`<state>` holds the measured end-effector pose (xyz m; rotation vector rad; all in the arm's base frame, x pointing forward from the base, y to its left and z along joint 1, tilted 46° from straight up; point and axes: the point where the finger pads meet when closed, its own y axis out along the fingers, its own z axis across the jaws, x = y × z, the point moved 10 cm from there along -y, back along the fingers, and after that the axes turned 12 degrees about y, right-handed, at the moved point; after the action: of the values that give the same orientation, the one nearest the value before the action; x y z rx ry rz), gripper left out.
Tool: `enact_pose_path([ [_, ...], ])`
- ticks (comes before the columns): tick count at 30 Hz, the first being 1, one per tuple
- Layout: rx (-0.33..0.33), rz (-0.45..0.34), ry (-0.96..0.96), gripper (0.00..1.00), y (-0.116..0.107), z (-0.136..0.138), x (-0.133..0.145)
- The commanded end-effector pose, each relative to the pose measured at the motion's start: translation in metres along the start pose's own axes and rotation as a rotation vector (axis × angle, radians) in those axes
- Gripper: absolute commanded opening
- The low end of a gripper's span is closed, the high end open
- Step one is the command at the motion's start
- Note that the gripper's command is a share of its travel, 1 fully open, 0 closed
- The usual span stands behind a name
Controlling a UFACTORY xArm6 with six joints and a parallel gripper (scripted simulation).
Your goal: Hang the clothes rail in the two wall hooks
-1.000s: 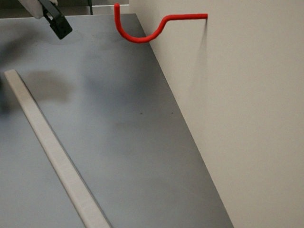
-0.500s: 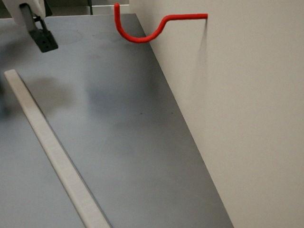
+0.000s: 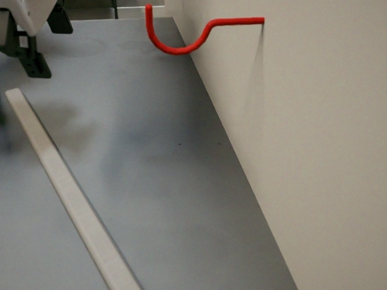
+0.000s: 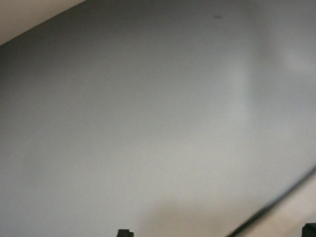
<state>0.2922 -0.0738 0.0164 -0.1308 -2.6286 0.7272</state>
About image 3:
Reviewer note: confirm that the beige wall panel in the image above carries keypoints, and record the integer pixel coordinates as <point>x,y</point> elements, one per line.
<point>303,101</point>

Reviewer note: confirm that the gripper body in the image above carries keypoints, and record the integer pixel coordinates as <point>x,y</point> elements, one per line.
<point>29,15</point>

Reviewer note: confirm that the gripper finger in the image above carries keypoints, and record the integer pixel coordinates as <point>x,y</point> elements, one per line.
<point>58,19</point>
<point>32,62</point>

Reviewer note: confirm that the red rounded hook tip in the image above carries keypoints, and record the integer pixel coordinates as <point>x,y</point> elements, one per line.
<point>149,15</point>

